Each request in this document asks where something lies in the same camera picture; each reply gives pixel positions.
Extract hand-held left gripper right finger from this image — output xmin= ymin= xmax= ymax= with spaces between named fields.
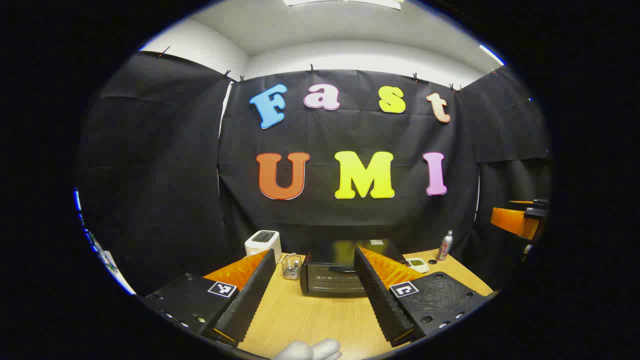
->
xmin=353 ymin=246 xmax=493 ymax=348

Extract silver bottle with pink label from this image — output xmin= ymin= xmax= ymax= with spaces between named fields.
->
xmin=436 ymin=230 xmax=454 ymax=262

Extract white toaster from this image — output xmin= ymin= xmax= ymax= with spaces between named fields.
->
xmin=244 ymin=230 xmax=282 ymax=263

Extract small wire mesh basket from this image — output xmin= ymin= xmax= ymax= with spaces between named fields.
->
xmin=281 ymin=252 xmax=304 ymax=281

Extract black backdrop cloth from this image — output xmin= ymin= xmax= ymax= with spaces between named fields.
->
xmin=75 ymin=50 xmax=553 ymax=296

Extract ceiling light panel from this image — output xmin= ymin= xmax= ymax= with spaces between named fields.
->
xmin=284 ymin=0 xmax=404 ymax=11

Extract colourful printed sheets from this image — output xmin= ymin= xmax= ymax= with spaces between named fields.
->
xmin=74 ymin=189 xmax=137 ymax=296

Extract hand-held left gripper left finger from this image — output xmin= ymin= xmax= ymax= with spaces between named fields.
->
xmin=142 ymin=248 xmax=277 ymax=347

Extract black electric oven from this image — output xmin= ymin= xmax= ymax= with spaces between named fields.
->
xmin=300 ymin=239 xmax=408 ymax=298

